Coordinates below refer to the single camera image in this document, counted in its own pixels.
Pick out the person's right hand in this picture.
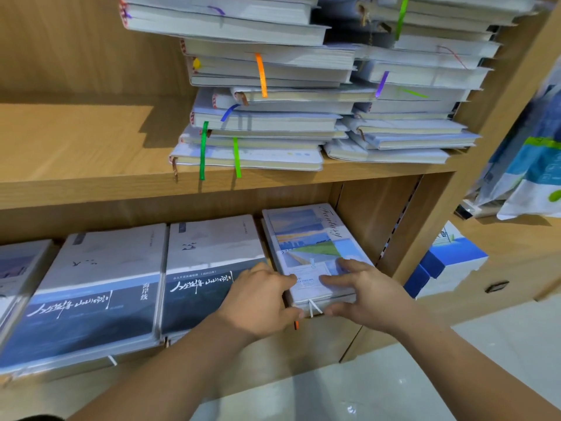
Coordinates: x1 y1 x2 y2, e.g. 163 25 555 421
318 258 417 337

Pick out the person's left hand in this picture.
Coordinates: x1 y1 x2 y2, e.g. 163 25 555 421
212 261 303 340

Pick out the dark blue script notebook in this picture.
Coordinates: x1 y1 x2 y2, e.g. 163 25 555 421
158 215 268 343

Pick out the green field picture notebook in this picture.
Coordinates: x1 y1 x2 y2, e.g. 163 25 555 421
261 203 373 316

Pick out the blue band script notebook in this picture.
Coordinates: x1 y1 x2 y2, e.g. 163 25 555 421
0 223 169 375

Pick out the pile of small notebooks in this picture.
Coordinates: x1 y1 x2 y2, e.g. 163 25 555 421
118 0 545 172

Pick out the beach picture cover notebook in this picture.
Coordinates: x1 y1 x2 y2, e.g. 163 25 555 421
0 239 58 330

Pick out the wooden shelf unit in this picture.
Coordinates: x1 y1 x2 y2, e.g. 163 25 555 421
0 0 561 400

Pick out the person's left forearm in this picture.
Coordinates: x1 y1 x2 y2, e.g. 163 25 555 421
70 315 255 421

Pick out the person's right forearm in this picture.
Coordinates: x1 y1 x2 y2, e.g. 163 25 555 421
390 306 561 421

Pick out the blue white small box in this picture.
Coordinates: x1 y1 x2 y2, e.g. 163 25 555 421
403 222 489 299

